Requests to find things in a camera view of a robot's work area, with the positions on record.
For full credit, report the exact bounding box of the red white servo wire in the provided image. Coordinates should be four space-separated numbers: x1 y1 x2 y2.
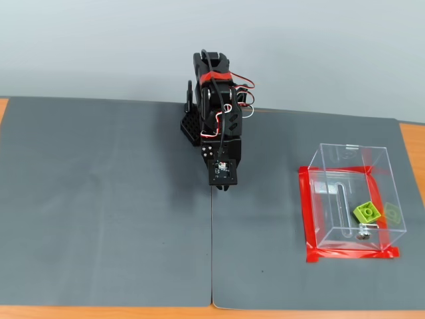
199 104 234 139

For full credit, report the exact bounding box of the green lego block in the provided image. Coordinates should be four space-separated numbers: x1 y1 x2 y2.
352 201 383 224

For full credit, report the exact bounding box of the transparent acrylic box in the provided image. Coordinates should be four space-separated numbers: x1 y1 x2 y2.
307 142 408 252

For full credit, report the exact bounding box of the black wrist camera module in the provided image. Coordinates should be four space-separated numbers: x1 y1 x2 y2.
209 158 240 187

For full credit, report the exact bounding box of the red tape band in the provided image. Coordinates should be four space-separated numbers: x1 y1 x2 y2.
199 70 233 85

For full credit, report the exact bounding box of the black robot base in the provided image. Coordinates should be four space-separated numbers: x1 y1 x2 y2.
179 111 204 148

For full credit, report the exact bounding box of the red tape strip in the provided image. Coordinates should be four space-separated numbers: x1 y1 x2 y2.
366 171 393 252
297 165 378 176
297 167 320 264
305 247 400 265

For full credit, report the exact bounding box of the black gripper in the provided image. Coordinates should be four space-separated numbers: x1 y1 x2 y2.
200 136 243 193

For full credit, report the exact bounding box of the black table clamp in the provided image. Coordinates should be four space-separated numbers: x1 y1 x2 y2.
184 80 197 114

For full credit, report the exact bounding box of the black camera cable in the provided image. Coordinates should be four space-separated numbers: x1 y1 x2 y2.
200 49 230 161

